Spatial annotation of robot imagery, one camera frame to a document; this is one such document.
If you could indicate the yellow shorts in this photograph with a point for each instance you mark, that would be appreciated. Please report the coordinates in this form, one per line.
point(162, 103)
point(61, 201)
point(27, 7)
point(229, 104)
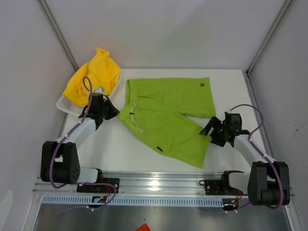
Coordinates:
point(100, 71)

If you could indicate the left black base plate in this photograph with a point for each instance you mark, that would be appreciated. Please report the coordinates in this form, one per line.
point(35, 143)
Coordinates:
point(100, 187)

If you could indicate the orange object at bottom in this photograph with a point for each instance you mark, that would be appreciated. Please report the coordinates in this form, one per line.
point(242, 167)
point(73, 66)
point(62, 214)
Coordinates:
point(143, 227)

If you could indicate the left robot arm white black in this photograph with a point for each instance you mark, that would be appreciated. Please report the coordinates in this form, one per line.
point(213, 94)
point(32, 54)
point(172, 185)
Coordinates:
point(59, 161)

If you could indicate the slotted cable duct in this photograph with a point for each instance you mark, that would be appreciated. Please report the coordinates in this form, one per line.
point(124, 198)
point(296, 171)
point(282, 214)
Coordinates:
point(134, 200)

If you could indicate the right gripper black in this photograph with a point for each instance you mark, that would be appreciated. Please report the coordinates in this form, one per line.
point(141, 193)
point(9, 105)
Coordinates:
point(214, 122)

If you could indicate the aluminium mounting rail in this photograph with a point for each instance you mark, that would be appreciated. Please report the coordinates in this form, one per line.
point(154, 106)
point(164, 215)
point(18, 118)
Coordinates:
point(161, 184)

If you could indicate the right corner aluminium post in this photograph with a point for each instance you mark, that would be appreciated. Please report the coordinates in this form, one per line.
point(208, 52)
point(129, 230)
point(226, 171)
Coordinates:
point(270, 35)

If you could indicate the white plastic basket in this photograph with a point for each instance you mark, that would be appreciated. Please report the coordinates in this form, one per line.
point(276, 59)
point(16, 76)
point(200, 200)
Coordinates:
point(65, 105)

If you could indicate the corner aluminium post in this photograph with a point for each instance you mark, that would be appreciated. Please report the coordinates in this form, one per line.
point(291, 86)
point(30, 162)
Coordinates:
point(57, 31)
point(270, 35)

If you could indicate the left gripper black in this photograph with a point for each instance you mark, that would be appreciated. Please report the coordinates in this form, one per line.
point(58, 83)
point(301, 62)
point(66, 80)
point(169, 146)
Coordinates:
point(114, 111)

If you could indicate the left corner aluminium post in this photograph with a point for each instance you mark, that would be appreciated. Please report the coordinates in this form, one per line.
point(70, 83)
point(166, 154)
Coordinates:
point(57, 31)

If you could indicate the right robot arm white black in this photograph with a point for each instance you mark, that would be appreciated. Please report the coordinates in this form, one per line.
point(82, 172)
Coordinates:
point(268, 181)

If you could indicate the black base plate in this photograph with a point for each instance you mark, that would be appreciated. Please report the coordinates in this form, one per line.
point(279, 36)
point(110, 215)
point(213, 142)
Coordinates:
point(100, 187)
point(214, 187)

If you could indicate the lime green shorts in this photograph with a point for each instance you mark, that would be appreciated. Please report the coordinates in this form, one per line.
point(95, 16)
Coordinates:
point(157, 112)

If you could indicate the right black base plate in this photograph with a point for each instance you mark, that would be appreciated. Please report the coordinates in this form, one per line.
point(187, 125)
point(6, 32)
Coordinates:
point(214, 187)

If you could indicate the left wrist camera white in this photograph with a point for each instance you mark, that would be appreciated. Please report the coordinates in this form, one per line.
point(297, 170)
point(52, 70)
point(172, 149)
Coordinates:
point(99, 91)

